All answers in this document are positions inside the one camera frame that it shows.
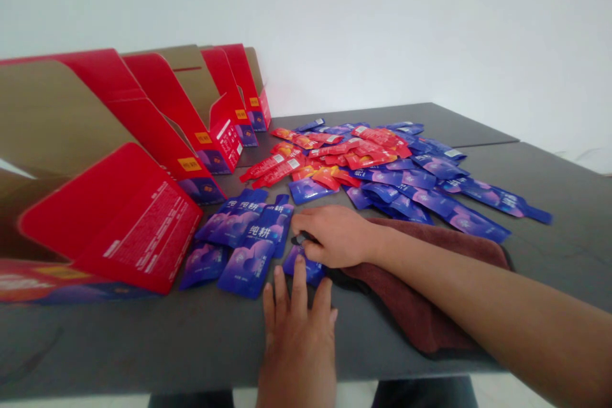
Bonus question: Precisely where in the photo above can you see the person's right hand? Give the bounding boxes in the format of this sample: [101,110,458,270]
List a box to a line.
[291,205,390,270]

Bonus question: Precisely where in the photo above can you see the person's left hand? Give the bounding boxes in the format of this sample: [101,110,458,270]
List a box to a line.
[261,254,339,367]

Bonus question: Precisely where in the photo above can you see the single blue sachet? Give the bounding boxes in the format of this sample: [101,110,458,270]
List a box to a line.
[282,244,328,288]

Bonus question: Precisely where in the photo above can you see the pile of red sachets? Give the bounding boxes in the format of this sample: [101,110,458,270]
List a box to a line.
[238,125,414,191]

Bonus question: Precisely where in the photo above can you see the dark red towel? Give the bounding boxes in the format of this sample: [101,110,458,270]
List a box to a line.
[324,216,513,360]

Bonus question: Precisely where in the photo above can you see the spread of blue white-print sachets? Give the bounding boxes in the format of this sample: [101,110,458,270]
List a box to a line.
[179,187,296,302]

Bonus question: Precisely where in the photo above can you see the pile of blue sachets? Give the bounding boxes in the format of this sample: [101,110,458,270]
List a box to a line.
[288,119,555,245]

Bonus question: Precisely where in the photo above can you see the red display carton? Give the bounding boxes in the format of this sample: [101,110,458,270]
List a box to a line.
[200,46,260,149]
[120,51,245,175]
[0,48,228,207]
[221,43,272,133]

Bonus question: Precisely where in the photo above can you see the red carton with open flap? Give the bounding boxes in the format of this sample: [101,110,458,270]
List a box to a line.
[0,142,205,307]

